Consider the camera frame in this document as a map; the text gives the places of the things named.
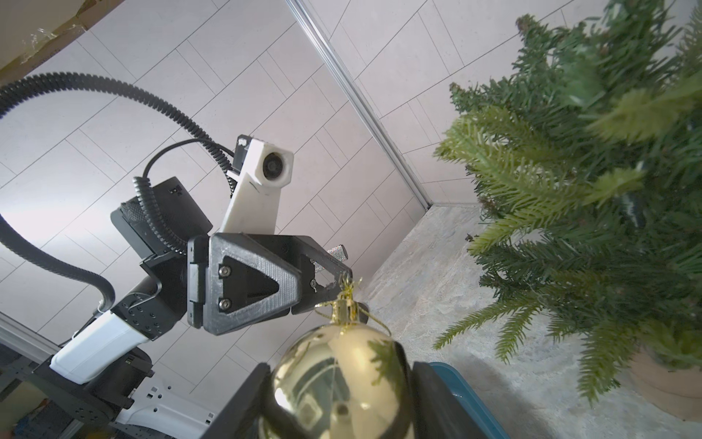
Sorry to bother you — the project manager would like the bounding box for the teal plastic bin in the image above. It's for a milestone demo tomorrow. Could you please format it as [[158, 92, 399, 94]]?
[[430, 362, 510, 439]]

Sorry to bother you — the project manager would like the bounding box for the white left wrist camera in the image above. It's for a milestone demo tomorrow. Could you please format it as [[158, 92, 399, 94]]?
[[219, 135, 294, 235]]

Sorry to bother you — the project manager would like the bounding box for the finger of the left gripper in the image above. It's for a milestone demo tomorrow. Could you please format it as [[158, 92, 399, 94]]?
[[291, 236, 353, 315]]

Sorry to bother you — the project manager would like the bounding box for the small green christmas tree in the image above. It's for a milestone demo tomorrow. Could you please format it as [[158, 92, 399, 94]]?
[[434, 1, 701, 422]]

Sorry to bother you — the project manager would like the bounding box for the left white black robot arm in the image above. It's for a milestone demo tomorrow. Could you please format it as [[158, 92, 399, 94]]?
[[1, 178, 348, 438]]

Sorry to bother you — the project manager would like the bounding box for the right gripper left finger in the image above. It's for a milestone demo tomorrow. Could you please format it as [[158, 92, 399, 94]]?
[[201, 363, 284, 439]]

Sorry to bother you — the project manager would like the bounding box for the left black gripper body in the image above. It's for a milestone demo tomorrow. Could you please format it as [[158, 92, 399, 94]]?
[[112, 177, 307, 335]]

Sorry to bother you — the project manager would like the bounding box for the shiny gold ball ornament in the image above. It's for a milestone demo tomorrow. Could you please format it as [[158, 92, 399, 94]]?
[[258, 276, 415, 438]]

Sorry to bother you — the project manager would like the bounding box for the black corrugated left cable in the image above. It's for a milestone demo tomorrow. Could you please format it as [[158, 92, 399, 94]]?
[[0, 70, 237, 314]]

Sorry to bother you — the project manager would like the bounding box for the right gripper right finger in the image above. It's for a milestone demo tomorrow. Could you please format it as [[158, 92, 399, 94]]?
[[411, 362, 486, 439]]

